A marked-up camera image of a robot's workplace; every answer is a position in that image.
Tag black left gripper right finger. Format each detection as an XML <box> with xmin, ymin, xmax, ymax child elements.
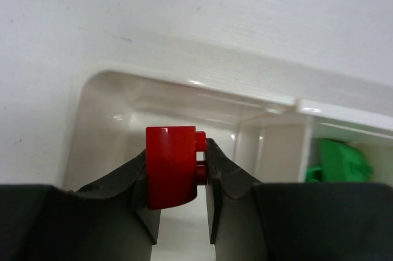
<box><xmin>204</xmin><ymin>139</ymin><xmax>392</xmax><ymax>260</ymax></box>

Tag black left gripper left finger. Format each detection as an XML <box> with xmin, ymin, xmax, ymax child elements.
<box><xmin>1</xmin><ymin>153</ymin><xmax>160</xmax><ymax>260</ymax></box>

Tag small red lego piece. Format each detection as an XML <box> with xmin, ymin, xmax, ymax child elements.
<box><xmin>146</xmin><ymin>126</ymin><xmax>207</xmax><ymax>210</ymax></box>

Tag white three-compartment container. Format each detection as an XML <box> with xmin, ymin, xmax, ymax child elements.
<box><xmin>61</xmin><ymin>60</ymin><xmax>393</xmax><ymax>191</ymax></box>

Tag green lego brick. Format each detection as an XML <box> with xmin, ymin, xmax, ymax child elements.
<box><xmin>305</xmin><ymin>139</ymin><xmax>373</xmax><ymax>182</ymax></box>

